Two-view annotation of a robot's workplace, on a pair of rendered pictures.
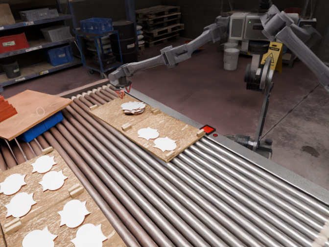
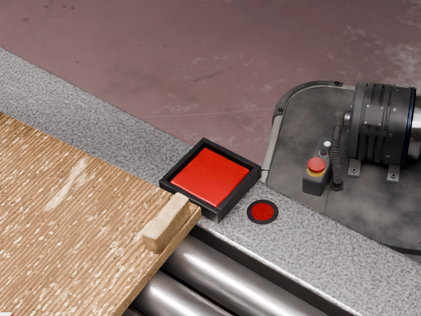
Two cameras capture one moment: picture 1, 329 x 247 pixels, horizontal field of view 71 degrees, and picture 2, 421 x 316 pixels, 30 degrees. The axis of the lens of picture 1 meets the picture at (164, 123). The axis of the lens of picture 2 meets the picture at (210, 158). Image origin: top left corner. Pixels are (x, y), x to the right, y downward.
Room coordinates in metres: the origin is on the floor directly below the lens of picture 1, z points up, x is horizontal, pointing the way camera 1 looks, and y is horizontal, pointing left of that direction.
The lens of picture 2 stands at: (0.68, -0.18, 1.53)
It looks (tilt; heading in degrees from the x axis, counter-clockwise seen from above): 47 degrees down; 350
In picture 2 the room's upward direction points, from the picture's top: 5 degrees counter-clockwise
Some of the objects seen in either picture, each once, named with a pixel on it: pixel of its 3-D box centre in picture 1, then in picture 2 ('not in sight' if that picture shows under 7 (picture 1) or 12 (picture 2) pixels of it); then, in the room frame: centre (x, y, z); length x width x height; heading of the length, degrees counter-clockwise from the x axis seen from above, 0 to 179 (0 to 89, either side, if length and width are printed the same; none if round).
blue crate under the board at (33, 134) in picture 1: (30, 119); not in sight; (1.39, 0.93, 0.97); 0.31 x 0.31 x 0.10; 61
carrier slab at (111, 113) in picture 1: (124, 111); not in sight; (1.50, 0.30, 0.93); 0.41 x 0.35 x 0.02; 44
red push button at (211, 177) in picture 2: (207, 130); (210, 179); (1.21, -0.27, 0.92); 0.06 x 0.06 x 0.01; 39
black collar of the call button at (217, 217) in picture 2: (207, 130); (210, 179); (1.21, -0.27, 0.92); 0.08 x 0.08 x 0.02; 39
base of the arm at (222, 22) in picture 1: (219, 29); not in sight; (1.60, -0.40, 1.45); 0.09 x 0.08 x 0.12; 62
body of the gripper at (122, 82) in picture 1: (122, 80); not in sight; (1.52, 0.27, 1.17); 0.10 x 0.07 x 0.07; 156
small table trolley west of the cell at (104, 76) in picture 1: (99, 52); not in sight; (4.73, 1.23, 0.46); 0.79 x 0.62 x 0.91; 42
